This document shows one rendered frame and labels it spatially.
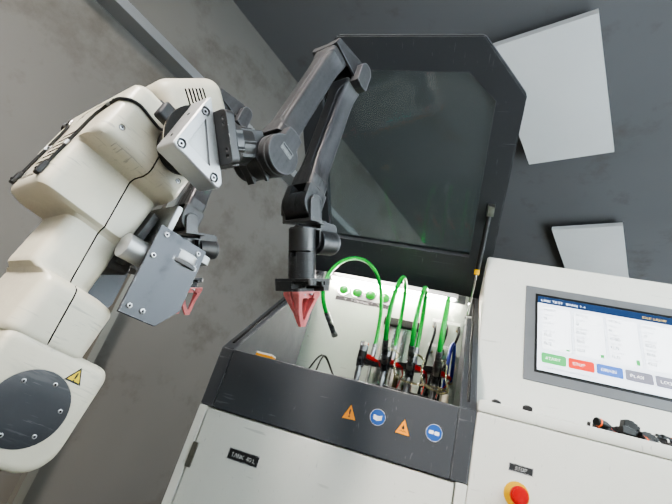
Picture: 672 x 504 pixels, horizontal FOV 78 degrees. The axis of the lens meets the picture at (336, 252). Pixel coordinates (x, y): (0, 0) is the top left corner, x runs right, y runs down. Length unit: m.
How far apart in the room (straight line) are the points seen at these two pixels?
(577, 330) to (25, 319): 1.40
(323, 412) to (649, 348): 0.99
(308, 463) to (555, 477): 0.55
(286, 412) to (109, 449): 1.69
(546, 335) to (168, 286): 1.13
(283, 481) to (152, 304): 0.58
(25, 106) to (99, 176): 1.76
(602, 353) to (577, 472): 0.48
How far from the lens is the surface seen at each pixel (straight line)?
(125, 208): 0.80
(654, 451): 1.19
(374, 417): 1.10
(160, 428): 2.83
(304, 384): 1.14
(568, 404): 1.40
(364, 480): 1.10
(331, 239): 0.90
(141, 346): 2.66
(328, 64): 1.01
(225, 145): 0.70
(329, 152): 0.94
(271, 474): 1.15
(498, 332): 1.45
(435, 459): 1.09
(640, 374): 1.51
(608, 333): 1.55
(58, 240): 0.77
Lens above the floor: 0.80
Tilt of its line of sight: 24 degrees up
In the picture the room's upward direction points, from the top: 17 degrees clockwise
